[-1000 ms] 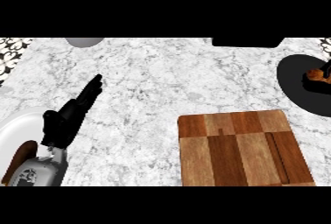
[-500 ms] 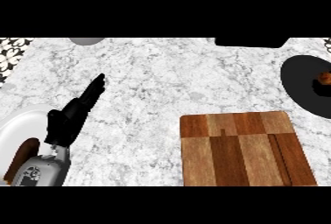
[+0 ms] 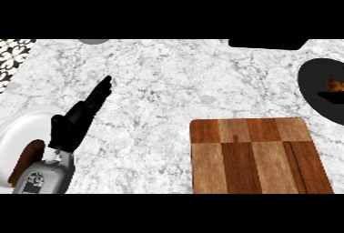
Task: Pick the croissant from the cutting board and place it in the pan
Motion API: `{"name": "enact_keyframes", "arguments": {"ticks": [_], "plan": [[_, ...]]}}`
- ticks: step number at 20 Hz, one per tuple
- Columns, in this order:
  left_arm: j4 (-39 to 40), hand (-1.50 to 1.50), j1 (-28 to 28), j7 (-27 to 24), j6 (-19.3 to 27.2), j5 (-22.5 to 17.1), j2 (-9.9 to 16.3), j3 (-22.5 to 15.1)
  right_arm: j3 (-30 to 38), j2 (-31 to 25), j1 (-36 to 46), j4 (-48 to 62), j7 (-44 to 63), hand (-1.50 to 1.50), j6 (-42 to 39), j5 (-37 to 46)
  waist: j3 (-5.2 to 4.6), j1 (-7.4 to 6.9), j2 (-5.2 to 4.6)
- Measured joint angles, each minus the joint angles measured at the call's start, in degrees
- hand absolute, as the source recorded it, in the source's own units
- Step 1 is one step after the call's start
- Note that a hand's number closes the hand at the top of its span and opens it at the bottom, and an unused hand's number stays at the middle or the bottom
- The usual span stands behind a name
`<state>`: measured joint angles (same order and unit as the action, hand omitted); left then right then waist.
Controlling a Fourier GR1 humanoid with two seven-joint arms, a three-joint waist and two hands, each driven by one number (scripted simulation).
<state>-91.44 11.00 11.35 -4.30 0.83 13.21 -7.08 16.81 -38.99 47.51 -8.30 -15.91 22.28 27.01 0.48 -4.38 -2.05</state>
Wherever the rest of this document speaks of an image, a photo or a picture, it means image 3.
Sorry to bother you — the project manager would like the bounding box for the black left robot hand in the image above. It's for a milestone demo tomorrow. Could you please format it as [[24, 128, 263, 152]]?
[[48, 75, 114, 154]]

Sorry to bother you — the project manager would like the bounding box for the wooden cutting board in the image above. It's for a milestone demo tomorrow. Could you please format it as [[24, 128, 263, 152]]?
[[189, 116, 337, 195]]

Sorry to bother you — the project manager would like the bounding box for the black round pan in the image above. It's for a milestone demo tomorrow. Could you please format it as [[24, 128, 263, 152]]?
[[297, 57, 344, 127]]

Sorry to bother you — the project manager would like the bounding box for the brown croissant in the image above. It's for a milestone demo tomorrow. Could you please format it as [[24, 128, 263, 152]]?
[[325, 78, 344, 93]]

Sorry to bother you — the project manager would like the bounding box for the white round plate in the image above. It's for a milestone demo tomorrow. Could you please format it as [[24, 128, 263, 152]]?
[[0, 105, 68, 195]]

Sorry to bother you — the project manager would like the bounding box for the brown bread slice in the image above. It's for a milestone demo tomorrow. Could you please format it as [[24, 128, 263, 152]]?
[[8, 138, 48, 188]]

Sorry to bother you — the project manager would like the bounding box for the grey round object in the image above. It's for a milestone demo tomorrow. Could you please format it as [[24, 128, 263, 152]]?
[[77, 38, 113, 46]]

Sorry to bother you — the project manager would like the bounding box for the black appliance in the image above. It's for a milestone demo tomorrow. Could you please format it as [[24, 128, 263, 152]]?
[[228, 38, 309, 51]]

